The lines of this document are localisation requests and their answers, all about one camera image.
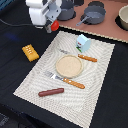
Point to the toy knife wooden handle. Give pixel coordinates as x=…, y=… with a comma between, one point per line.
x=66, y=80

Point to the orange toy cracker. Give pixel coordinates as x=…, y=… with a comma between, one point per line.
x=30, y=52

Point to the small toy milk carton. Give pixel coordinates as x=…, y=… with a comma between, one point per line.
x=83, y=43

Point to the beige toy pot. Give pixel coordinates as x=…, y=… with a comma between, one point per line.
x=123, y=14

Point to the toy fork wooden handle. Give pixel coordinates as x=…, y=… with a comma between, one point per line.
x=80, y=56

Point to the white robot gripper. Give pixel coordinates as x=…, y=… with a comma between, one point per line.
x=41, y=11

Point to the brown toy sausage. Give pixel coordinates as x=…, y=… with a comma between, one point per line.
x=51, y=92

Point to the grey toy frying pan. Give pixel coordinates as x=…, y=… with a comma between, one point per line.
x=93, y=15

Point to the round wooden plate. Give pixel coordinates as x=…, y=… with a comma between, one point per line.
x=69, y=66

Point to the red toy tomato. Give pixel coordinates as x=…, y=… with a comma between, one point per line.
x=55, y=26

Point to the grey toy pot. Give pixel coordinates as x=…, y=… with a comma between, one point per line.
x=67, y=10

